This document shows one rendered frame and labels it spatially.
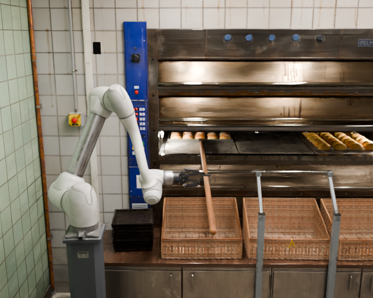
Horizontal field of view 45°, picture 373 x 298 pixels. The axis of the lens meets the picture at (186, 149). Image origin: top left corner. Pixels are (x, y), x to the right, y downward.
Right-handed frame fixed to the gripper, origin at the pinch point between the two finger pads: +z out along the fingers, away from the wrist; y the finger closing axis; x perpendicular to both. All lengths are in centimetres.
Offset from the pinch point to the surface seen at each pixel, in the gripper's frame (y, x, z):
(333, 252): 50, 4, 83
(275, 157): 3, -57, 55
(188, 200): 36, -54, -10
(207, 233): 60, -47, 4
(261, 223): 29.7, 2.8, 36.3
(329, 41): -83, -58, 89
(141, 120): -26, -55, -45
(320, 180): 20, -56, 89
